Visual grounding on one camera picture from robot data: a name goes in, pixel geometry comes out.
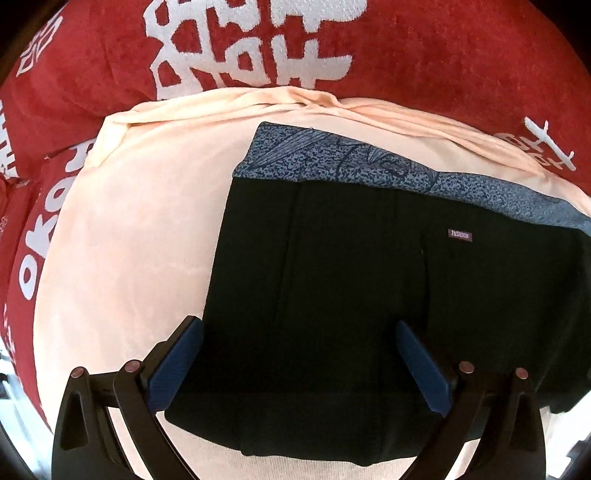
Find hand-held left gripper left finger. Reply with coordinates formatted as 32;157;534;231
52;315;205;480

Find black pants with blue-grey waistband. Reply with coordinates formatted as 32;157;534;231
164;121;591;467

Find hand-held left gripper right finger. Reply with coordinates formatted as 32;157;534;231
395;319;549;480

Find peach blanket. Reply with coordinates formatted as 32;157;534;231
32;87;591;480

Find red printed blanket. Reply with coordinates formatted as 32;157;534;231
0;0;591;435

